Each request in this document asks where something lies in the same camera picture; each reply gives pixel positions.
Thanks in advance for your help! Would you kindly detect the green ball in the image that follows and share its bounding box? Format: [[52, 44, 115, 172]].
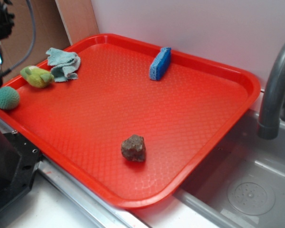
[[0, 86, 20, 110]]

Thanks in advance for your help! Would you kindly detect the brown rock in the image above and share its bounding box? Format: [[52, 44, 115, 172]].
[[121, 134, 146, 162]]

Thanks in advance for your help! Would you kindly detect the blue sponge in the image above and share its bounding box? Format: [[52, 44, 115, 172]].
[[149, 47, 171, 81]]

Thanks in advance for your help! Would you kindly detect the red plastic tray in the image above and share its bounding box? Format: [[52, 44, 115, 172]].
[[0, 34, 260, 209]]

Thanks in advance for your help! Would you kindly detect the light blue cloth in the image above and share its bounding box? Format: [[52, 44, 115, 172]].
[[46, 47, 81, 83]]

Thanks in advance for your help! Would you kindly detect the green plush toy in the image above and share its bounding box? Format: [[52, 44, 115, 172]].
[[20, 66, 54, 88]]

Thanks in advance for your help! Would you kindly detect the grey plastic sink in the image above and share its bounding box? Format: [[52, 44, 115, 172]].
[[174, 111, 285, 228]]

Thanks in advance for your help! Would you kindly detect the grey faucet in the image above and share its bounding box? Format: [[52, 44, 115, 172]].
[[257, 44, 285, 140]]

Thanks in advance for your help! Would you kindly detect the grey braided cable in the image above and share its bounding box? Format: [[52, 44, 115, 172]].
[[0, 0, 37, 78]]

